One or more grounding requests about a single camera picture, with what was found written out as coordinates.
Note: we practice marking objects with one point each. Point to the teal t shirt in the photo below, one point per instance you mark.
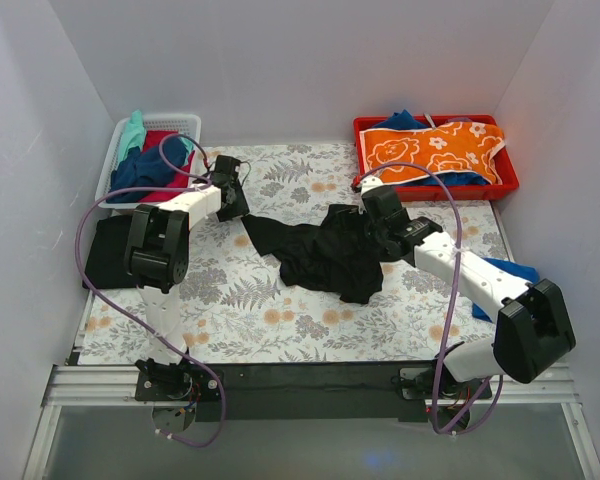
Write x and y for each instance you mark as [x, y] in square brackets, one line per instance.
[132, 136]

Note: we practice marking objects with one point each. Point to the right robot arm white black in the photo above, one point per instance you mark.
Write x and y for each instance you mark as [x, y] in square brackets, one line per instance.
[532, 325]

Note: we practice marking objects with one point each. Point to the black t shirt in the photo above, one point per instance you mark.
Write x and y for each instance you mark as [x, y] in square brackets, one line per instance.
[334, 256]
[105, 263]

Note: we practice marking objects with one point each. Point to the orange floral cloth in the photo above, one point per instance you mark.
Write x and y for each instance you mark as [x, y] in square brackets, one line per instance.
[400, 156]

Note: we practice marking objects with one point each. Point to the navy blue t shirt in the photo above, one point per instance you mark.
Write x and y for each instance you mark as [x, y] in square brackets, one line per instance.
[142, 169]

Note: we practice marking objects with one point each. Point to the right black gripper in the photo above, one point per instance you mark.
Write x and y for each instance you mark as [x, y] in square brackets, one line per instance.
[377, 232]

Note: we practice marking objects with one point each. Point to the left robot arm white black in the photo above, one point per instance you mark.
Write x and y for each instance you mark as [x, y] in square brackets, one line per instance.
[157, 251]

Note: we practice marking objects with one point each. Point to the floral patterned table mat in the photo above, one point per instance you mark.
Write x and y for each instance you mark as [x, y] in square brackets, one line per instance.
[236, 309]

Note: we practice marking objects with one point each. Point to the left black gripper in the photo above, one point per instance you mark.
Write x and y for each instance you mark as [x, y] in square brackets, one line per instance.
[235, 203]

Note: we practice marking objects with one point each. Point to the folded blue t shirt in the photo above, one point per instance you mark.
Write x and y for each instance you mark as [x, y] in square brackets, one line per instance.
[530, 274]

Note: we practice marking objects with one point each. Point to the magenta t shirt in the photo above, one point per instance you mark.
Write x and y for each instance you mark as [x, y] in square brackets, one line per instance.
[176, 179]

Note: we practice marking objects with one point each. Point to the red plastic bin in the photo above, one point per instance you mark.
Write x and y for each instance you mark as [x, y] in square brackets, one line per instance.
[433, 193]

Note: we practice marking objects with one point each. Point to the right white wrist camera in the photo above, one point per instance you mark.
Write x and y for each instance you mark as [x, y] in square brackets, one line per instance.
[362, 185]

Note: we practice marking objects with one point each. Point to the aluminium frame rail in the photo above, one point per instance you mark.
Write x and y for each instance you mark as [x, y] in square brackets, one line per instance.
[117, 385]

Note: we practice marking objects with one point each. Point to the folded black t shirt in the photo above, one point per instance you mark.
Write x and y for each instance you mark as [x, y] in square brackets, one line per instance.
[105, 263]

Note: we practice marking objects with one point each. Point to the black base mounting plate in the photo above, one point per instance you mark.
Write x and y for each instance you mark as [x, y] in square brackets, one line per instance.
[290, 391]

